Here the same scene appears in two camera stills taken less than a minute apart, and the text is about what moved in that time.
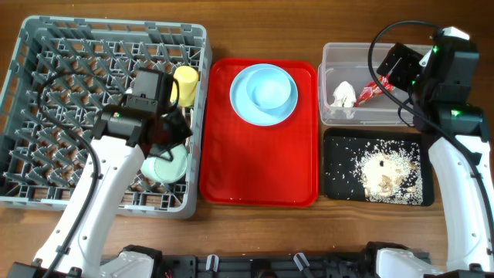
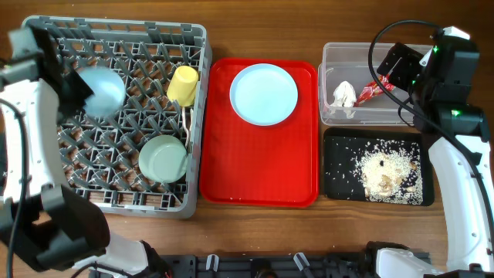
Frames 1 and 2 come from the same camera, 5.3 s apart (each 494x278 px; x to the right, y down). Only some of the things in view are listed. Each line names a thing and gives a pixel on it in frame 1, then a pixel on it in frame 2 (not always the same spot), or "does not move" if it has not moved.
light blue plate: (259, 116) does not move
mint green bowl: (166, 164) does not move
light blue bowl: (268, 88) -> (108, 89)
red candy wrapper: (373, 89) does not move
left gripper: (182, 129) -> (83, 93)
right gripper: (410, 59) does not move
